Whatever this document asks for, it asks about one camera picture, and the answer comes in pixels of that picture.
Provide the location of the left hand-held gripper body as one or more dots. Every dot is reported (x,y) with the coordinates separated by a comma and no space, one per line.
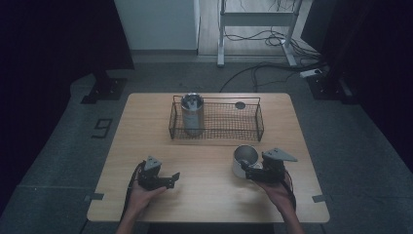
(149,177)

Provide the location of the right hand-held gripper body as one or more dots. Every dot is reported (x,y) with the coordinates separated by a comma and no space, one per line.
(272,170)

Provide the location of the white mug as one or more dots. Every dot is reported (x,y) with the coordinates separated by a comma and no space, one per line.
(242,159)

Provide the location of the stainless steel tumbler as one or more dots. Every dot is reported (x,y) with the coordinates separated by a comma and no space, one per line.
(192,113)

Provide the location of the person's right hand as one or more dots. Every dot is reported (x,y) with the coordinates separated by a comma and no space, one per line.
(277,193)

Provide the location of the person's left hand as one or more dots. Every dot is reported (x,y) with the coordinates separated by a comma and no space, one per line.
(141,200)

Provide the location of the grey tape strip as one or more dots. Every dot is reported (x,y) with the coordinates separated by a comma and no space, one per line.
(95,196)
(319,198)

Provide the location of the black round table grommet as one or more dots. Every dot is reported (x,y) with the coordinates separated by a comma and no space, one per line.
(240,105)

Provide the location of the black stand base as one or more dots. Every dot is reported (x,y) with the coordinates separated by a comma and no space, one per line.
(105,89)
(328,87)

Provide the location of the white power strip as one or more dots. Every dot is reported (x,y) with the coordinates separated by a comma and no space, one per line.
(310,72)

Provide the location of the white cabinet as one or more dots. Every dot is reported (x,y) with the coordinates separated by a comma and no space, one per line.
(159,24)

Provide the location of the dark curtain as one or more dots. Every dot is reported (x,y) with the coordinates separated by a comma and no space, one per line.
(48,48)
(373,48)

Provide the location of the white desk frame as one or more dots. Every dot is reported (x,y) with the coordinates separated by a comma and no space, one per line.
(256,19)

